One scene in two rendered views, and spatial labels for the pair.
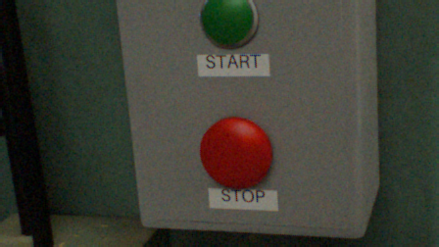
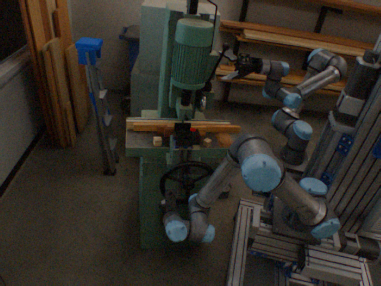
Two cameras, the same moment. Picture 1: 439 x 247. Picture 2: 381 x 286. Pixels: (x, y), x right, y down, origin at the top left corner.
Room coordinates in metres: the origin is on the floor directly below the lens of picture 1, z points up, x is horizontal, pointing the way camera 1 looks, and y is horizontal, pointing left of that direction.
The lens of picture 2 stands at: (1.27, 1.45, 1.80)
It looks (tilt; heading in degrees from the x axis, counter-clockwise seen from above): 35 degrees down; 238
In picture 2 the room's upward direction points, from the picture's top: 9 degrees clockwise
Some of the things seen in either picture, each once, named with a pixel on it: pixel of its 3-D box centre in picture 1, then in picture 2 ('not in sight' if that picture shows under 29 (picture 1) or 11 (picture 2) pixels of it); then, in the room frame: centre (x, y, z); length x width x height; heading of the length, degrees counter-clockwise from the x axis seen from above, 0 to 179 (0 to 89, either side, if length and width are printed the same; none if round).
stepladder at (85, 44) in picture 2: not in sight; (100, 111); (0.88, -0.63, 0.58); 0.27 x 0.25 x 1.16; 154
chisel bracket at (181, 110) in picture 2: not in sight; (184, 109); (0.58, 0.22, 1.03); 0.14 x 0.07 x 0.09; 72
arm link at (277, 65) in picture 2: not in sight; (276, 69); (0.22, 0.46, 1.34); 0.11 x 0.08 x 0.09; 162
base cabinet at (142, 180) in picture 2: not in sight; (171, 185); (0.56, 0.13, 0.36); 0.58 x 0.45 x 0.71; 72
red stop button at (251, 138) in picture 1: (235, 153); not in sight; (0.33, -0.01, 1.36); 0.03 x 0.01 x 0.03; 72
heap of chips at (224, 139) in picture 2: not in sight; (224, 138); (0.40, 0.40, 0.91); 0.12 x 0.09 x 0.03; 72
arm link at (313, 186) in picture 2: not in sight; (309, 195); (0.33, 0.97, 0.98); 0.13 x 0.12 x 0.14; 65
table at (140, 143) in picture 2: not in sight; (181, 146); (0.64, 0.34, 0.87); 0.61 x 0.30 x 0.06; 162
